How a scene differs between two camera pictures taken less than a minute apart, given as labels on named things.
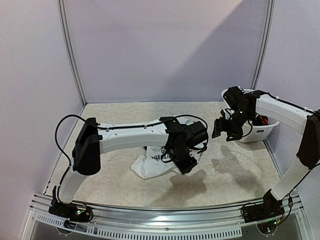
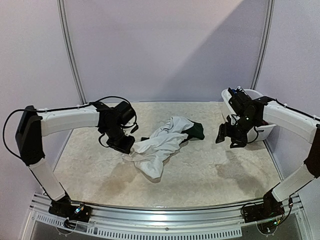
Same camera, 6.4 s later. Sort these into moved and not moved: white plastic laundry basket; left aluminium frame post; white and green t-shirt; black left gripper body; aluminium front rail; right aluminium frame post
Moved: black left gripper body; white and green t-shirt
Not moved: aluminium front rail; left aluminium frame post; white plastic laundry basket; right aluminium frame post
